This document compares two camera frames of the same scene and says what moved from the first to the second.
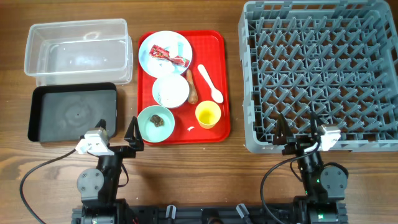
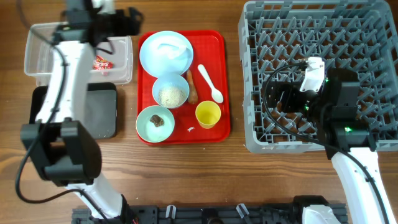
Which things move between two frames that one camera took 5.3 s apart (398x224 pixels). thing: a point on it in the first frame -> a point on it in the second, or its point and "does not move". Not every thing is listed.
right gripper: (300, 144) -> (291, 90)
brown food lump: (157, 121) does not move
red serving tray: (204, 117) does not move
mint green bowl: (149, 131) does not move
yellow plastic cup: (208, 113) does not move
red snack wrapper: (157, 51) -> (99, 63)
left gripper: (134, 142) -> (122, 18)
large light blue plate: (174, 42) does not move
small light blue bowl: (170, 90) does not move
